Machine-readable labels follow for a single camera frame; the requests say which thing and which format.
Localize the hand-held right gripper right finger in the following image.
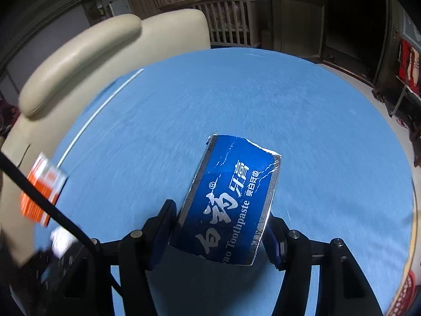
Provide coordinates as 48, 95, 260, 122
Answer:
262, 215, 384, 316

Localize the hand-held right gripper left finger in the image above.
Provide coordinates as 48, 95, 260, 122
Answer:
49, 199, 178, 316

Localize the white tissue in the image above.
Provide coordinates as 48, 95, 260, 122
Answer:
49, 227, 78, 259

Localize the blue toothpaste box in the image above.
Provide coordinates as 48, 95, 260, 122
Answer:
168, 133, 283, 266

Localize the orange and white box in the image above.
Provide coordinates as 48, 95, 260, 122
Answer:
20, 153, 68, 227

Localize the thin white stick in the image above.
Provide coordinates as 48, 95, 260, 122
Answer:
56, 68, 145, 168

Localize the red plastic basket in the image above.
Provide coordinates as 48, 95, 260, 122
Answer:
383, 268, 421, 316

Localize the blue tablecloth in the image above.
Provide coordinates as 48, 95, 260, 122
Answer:
33, 48, 415, 316

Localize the beige leather chair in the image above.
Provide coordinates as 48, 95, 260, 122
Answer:
0, 9, 211, 238

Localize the metal shelf rack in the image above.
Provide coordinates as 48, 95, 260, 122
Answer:
373, 0, 421, 119

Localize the wooden crib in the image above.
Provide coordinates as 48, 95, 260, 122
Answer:
159, 0, 268, 45

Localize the dark wooden door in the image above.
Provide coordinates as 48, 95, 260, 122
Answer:
266, 0, 326, 61

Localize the red patterned cloth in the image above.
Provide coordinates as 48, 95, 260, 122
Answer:
398, 39, 421, 93

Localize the black cable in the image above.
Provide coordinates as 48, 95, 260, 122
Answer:
0, 151, 122, 303

